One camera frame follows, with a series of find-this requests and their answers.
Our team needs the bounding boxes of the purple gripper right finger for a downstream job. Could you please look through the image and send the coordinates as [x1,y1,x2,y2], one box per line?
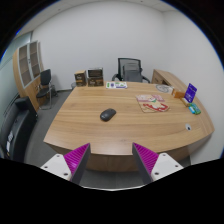
[132,143,183,184]

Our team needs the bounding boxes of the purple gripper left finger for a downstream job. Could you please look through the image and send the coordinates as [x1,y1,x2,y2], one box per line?
[41,143,91,184]

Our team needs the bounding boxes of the black computer mouse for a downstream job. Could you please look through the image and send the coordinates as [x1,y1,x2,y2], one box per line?
[100,108,116,122]

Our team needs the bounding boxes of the wooden office desk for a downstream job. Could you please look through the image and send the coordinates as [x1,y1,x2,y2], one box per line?
[44,82,214,172]

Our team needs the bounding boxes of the black sofa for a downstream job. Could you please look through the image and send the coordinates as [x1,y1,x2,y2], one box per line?
[0,96,37,162]

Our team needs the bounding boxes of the green tissue pack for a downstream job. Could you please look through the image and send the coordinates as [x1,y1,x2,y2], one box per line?
[189,103,201,115]

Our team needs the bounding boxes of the black visitor chair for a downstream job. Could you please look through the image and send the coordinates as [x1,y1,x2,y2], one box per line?
[36,69,54,107]

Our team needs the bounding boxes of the round white coaster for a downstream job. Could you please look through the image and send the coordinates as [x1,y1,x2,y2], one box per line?
[156,84,173,93]

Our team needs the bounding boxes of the purple card stand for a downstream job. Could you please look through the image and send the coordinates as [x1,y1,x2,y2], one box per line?
[184,84,197,103]

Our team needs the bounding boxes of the wooden side cabinet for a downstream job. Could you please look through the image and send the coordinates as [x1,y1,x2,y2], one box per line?
[150,68,193,95]

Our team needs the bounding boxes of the small brown box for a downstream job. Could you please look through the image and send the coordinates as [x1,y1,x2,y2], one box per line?
[74,70,87,87]

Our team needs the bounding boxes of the white green booklet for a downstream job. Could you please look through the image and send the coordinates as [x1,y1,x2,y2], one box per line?
[106,81,127,89]

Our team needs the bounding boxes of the large brown box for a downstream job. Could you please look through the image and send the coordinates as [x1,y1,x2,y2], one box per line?
[88,68,104,87]

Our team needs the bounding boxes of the grey mesh office chair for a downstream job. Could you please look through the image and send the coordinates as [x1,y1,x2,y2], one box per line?
[112,58,150,83]

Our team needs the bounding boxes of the wooden bookshelf cabinet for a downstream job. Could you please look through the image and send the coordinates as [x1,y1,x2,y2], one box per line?
[13,41,43,111]

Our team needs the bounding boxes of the white desk cable grommet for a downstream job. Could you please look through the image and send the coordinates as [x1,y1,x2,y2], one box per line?
[185,124,191,131]

